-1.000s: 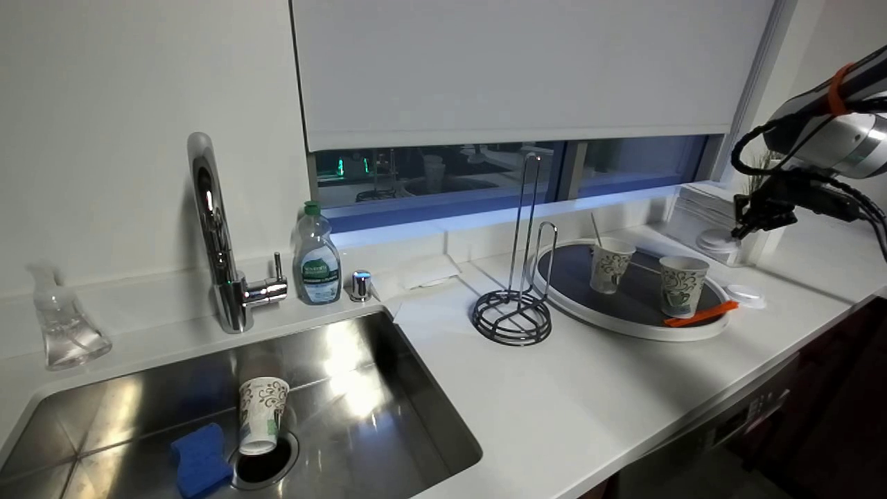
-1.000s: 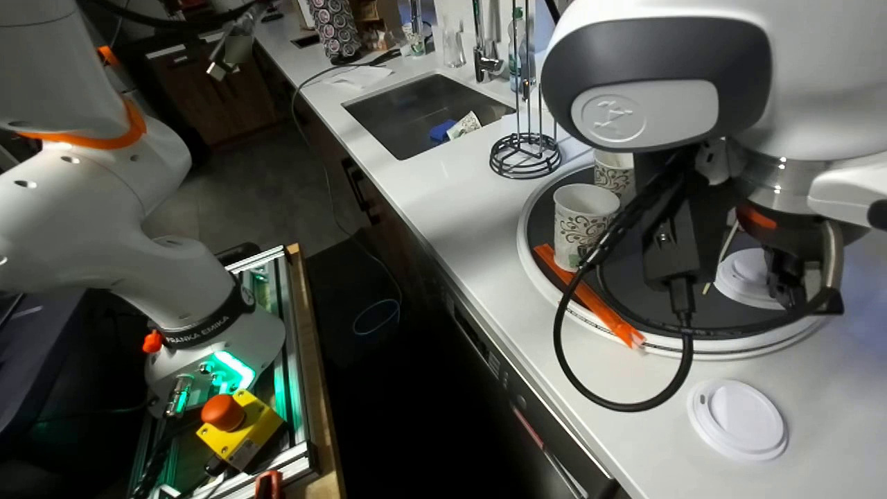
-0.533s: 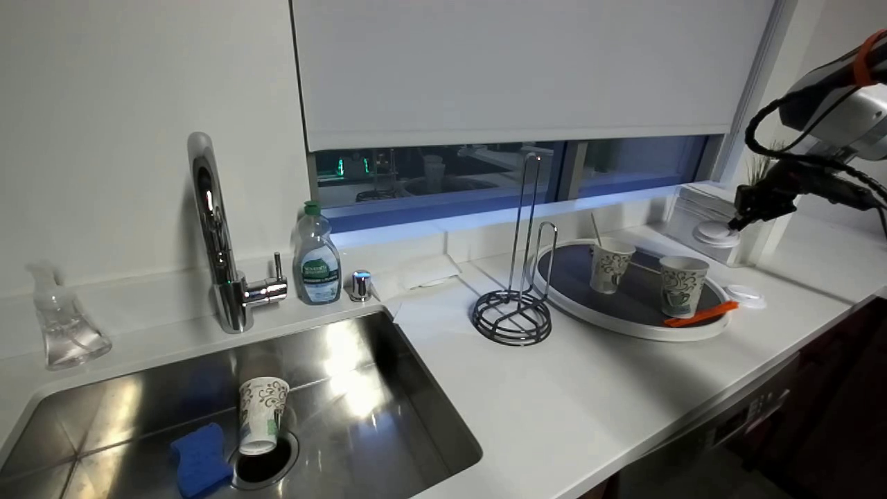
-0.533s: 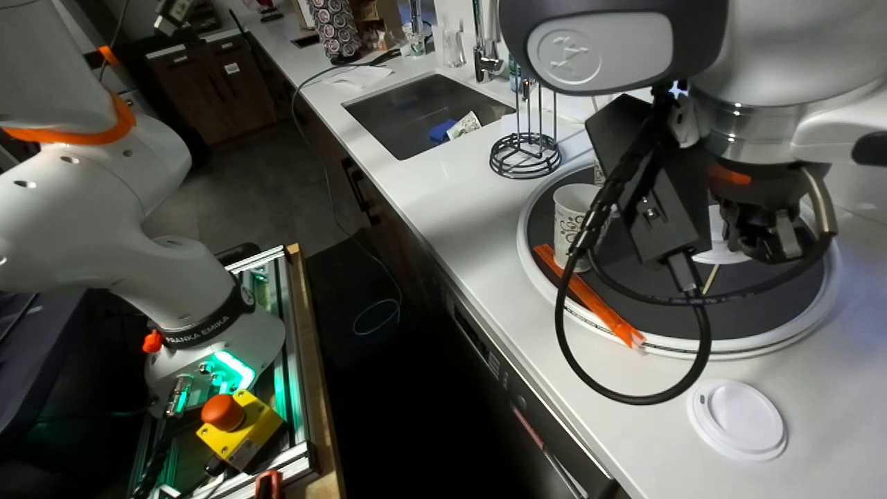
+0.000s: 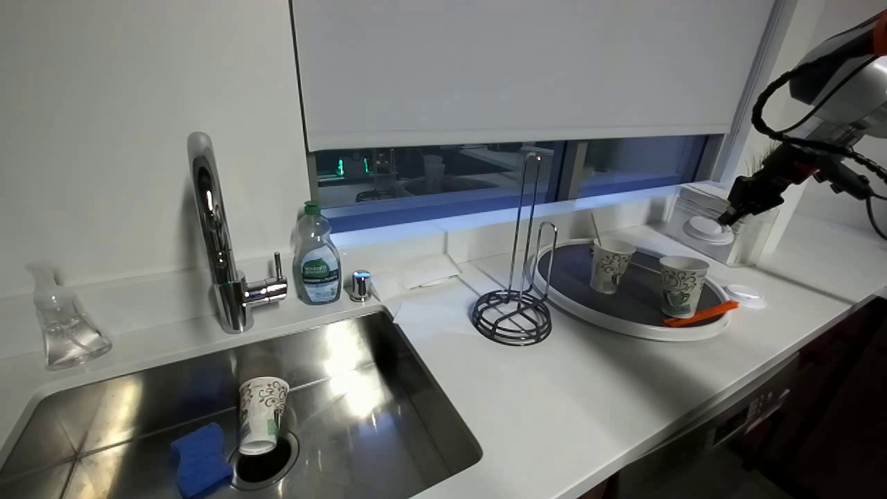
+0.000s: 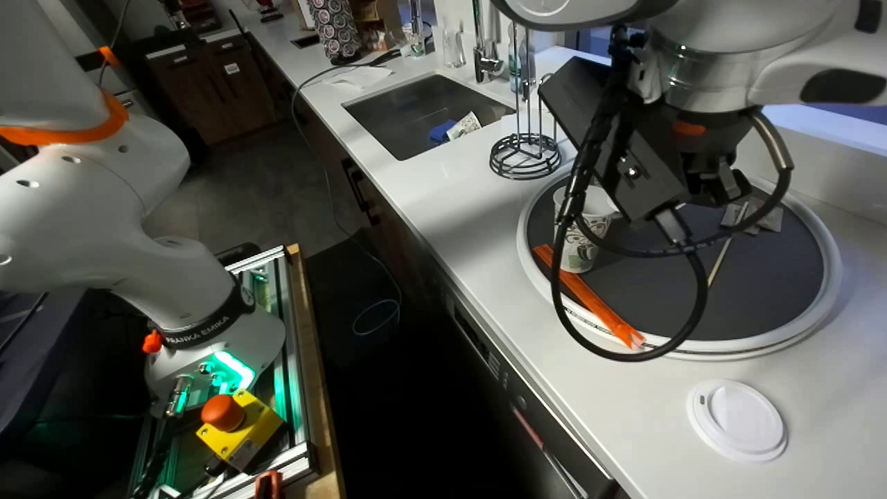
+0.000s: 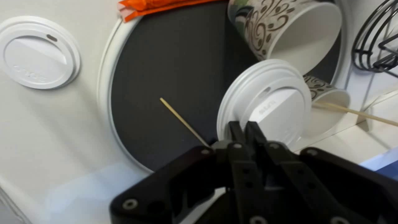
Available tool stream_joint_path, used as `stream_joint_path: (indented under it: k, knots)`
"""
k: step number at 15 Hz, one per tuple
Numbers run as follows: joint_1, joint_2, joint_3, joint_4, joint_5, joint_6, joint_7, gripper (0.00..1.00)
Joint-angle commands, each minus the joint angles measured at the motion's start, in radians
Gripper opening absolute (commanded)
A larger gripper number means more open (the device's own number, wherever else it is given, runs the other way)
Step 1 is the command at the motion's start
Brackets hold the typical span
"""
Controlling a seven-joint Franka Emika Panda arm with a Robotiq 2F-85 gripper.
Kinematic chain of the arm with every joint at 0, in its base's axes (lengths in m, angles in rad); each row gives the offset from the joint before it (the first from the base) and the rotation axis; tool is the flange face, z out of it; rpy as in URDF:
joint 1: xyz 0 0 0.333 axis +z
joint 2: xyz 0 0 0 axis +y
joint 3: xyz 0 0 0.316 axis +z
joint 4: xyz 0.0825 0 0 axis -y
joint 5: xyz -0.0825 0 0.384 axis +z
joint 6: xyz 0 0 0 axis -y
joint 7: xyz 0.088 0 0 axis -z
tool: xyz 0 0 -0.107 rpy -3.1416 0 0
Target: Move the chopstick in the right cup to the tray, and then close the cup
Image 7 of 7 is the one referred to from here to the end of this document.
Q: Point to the patterned paper cup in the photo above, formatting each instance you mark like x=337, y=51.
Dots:
x=327, y=107
x=290, y=29

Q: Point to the white plastic cup lid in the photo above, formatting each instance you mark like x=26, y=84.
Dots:
x=38, y=51
x=265, y=95

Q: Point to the wooden chopstick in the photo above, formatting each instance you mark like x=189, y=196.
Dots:
x=365, y=114
x=182, y=120

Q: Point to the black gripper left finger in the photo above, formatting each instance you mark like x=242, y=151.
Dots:
x=182, y=182

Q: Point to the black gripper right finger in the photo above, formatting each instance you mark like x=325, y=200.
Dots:
x=315, y=182

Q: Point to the orange plastic tool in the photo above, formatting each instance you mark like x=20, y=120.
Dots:
x=153, y=8

